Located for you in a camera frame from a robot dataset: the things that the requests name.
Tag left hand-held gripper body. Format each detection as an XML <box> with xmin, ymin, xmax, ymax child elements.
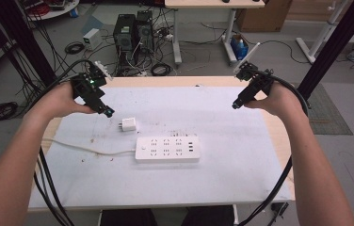
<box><xmin>70</xmin><ymin>60</ymin><xmax>113</xmax><ymax>110</ymax></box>

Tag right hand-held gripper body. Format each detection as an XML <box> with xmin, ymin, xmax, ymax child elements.
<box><xmin>233</xmin><ymin>41</ymin><xmax>275</xmax><ymax>101</ymax></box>

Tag white charger plug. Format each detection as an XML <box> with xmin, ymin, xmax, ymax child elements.
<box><xmin>118</xmin><ymin>117</ymin><xmax>137</xmax><ymax>133</ymax></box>

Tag white power strip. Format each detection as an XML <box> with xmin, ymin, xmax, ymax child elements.
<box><xmin>134</xmin><ymin>135</ymin><xmax>201</xmax><ymax>164</ymax></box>

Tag person's right hand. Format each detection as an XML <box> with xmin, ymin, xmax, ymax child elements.
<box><xmin>244</xmin><ymin>82</ymin><xmax>305</xmax><ymax>119</ymax></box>

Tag person's left hand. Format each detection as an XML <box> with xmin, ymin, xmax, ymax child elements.
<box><xmin>35</xmin><ymin>81</ymin><xmax>96</xmax><ymax>120</ymax></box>

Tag blue box with bottles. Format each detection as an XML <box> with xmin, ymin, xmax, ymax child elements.
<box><xmin>229</xmin><ymin>33</ymin><xmax>250</xmax><ymax>61</ymax></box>

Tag small white device box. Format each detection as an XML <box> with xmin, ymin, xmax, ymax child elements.
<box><xmin>82</xmin><ymin>27</ymin><xmax>104</xmax><ymax>51</ymax></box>

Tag black computer tower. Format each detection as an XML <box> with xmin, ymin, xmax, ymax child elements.
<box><xmin>135</xmin><ymin>9</ymin><xmax>155</xmax><ymax>55</ymax></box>
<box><xmin>112</xmin><ymin>13</ymin><xmax>137</xmax><ymax>70</ymax></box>

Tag brown cardboard box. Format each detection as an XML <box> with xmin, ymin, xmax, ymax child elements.
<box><xmin>235</xmin><ymin>0</ymin><xmax>293</xmax><ymax>33</ymax></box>

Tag grey floor mat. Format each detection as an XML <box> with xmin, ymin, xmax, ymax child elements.
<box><xmin>291</xmin><ymin>82</ymin><xmax>354</xmax><ymax>137</ymax></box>

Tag white metal stand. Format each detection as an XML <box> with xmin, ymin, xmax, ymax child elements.
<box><xmin>295</xmin><ymin>0</ymin><xmax>352</xmax><ymax>65</ymax></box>

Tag round white table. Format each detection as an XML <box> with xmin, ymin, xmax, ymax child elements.
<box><xmin>17</xmin><ymin>0</ymin><xmax>81</xmax><ymax>22</ymax></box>

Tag white-legged wooden desk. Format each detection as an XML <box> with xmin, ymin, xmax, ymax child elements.
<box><xmin>164</xmin><ymin>0</ymin><xmax>266</xmax><ymax>66</ymax></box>

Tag white table mat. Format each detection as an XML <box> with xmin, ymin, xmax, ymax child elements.
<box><xmin>27</xmin><ymin>86</ymin><xmax>294</xmax><ymax>210</ymax></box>

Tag small black device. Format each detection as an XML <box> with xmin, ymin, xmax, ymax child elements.
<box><xmin>266</xmin><ymin>202</ymin><xmax>290</xmax><ymax>222</ymax></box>

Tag white power strip cable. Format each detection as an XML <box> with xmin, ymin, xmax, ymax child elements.
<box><xmin>41</xmin><ymin>137</ymin><xmax>137</xmax><ymax>156</ymax></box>

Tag black cable coil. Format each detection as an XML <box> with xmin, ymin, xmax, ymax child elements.
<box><xmin>64</xmin><ymin>40</ymin><xmax>86</xmax><ymax>56</ymax></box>
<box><xmin>150</xmin><ymin>62</ymin><xmax>173</xmax><ymax>77</ymax></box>
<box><xmin>0</xmin><ymin>101</ymin><xmax>20</xmax><ymax>123</ymax></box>

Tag black metal frame post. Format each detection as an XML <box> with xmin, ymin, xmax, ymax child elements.
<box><xmin>297</xmin><ymin>0</ymin><xmax>354</xmax><ymax>102</ymax></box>
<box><xmin>0</xmin><ymin>0</ymin><xmax>57</xmax><ymax>88</ymax></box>

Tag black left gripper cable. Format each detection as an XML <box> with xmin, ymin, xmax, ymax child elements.
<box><xmin>24</xmin><ymin>58</ymin><xmax>96</xmax><ymax>226</ymax></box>

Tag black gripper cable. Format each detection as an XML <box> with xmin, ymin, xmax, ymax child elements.
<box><xmin>236</xmin><ymin>69</ymin><xmax>310</xmax><ymax>226</ymax></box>
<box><xmin>24</xmin><ymin>58</ymin><xmax>96</xmax><ymax>226</ymax></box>

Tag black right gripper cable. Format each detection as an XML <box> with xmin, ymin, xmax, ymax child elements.
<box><xmin>236</xmin><ymin>69</ymin><xmax>310</xmax><ymax>226</ymax></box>

